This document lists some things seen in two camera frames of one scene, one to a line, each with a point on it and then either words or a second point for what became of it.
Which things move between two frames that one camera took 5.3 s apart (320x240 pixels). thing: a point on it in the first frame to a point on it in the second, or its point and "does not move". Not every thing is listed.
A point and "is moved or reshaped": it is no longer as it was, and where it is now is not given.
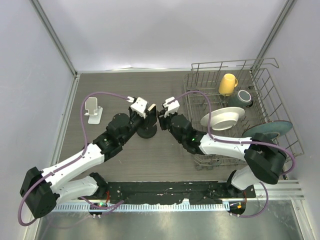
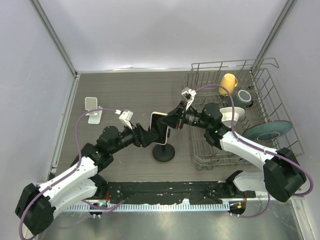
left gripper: (142, 119) to (142, 138)
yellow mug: (227, 84) does not move
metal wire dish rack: (240, 99) does not move
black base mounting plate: (168, 192) does not move
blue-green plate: (271, 127) does not move
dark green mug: (242, 98) does not move
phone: (152, 113) to (155, 127)
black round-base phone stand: (147, 132) is moved or reshaped
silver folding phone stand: (95, 114) does not move
